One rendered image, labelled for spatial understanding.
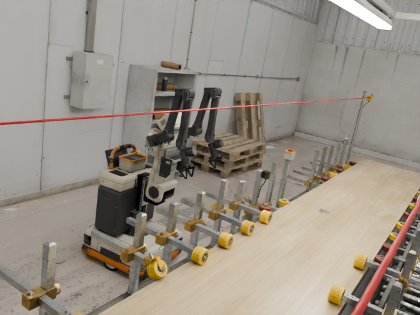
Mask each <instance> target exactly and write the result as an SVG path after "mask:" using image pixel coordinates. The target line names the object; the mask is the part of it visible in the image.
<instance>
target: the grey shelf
mask: <svg viewBox="0 0 420 315"><path fill-rule="evenodd" d="M174 75H175V76H174ZM195 75H196V76H195ZM164 76H167V77H168V79H167V83H172V84H176V85H177V89H187V88H191V89H193V88H194V90H195V91H196V83H197V78H198V72H195V71H189V70H186V69H181V70H180V71H179V70H175V69H170V68H166V67H161V66H149V65H140V64H131V65H130V71H129V82H128V89H127V101H126V112H125V114H132V113H148V112H153V110H154V109H157V108H169V109H170V108H171V107H172V105H173V101H174V96H175V92H174V90H173V89H167V90H166V91H161V90H162V89H156V84H157V83H163V77H164ZM171 98H172V99H171ZM158 121H159V119H157V120H153V114H143V115H134V116H125V118H124V130H123V136H122V145H125V144H134V145H135V146H136V148H137V150H138V151H140V152H141V154H142V155H145V156H147V159H146V163H147V164H150V165H153V163H154V158H155V157H154V156H152V155H150V154H149V153H148V148H146V147H144V144H145V141H146V136H147V133H149V130H150V129H154V128H156V126H157V125H158ZM176 167H177V162H175V165H171V169H173V170H175V172H178V170H176Z"/></svg>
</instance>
